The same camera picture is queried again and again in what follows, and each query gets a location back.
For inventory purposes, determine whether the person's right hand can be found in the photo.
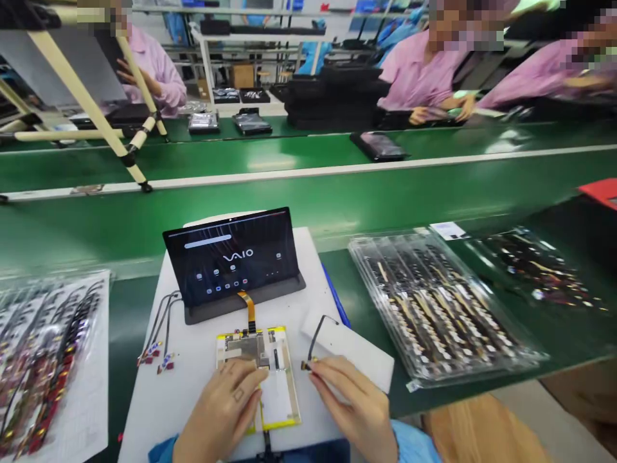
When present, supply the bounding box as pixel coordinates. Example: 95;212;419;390
307;356;399;463

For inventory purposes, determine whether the person's left hand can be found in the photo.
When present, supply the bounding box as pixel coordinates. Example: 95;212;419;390
172;358;271;463

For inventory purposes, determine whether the yellow-framed circuit board fixture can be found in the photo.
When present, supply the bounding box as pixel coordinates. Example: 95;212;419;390
215;326;303;436

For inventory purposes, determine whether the black camera flex cable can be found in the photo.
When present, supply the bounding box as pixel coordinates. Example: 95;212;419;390
300;316;341;373

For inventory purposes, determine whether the white foam block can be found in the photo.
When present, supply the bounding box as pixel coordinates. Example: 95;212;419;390
300;313;396;394

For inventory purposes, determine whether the black clamp fixture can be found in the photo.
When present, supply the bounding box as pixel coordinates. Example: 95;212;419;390
254;430;280;463

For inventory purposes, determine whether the white work mat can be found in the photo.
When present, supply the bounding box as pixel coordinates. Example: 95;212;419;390
117;226;353;463

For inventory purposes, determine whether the grey tablet stand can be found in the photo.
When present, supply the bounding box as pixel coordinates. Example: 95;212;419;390
183;273;308;325

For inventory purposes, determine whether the black tablet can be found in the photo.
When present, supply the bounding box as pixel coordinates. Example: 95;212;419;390
162;206;303;308

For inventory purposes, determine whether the small white label card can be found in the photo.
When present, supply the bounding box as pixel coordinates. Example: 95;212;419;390
428;221;471;242

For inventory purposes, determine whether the green conveyor belt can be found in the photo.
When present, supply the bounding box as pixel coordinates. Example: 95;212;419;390
0;111;617;421

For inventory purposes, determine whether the black tray with pink film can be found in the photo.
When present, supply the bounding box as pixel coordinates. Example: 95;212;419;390
348;130;411;163

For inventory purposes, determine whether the black tray in clear bag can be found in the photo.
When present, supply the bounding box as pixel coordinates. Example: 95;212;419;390
231;107;274;136
187;111;222;136

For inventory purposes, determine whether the flat black case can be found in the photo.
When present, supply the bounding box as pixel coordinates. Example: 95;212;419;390
102;103;156;141

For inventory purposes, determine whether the stack of black trays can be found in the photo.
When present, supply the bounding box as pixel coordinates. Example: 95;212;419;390
283;64;392;131

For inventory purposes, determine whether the red box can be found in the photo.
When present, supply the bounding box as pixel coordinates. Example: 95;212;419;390
577;177;617;212

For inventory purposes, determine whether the white shelf rack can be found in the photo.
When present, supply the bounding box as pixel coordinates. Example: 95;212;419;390
196;13;330;105

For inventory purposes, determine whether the bunch of thin connector cables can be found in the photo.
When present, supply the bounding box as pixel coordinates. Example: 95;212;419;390
136;291;185;376

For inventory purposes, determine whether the orange flat flex cable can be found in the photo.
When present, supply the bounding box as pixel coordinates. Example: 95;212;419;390
237;290;259;334

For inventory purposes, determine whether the clear tray of cable rows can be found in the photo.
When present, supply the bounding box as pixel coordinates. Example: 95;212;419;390
347;230;551;390

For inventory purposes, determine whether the tray of red-tipped cables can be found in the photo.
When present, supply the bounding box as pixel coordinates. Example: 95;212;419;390
0;268;112;463

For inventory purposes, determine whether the clear tray of loose cables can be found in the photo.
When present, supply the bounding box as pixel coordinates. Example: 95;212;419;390
463;225;609;314

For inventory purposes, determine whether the cream pipe frame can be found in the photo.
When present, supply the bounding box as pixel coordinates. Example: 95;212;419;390
0;26;170;195

